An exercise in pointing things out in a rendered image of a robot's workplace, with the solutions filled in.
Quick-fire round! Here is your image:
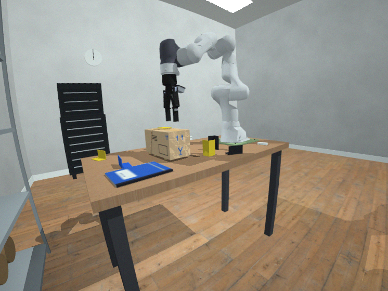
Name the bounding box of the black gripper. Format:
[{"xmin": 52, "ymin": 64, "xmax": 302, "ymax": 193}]
[{"xmin": 162, "ymin": 74, "xmax": 180, "ymax": 122}]

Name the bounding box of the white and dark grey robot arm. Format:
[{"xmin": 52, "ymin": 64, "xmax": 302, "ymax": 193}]
[{"xmin": 159, "ymin": 32, "xmax": 250, "ymax": 143}]

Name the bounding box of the tan cardboard box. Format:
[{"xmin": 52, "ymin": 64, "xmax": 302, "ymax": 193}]
[{"xmin": 145, "ymin": 128, "xmax": 190, "ymax": 160}]

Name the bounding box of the blue notebook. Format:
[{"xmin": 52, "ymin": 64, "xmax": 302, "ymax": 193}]
[{"xmin": 105, "ymin": 162, "xmax": 173, "ymax": 188}]

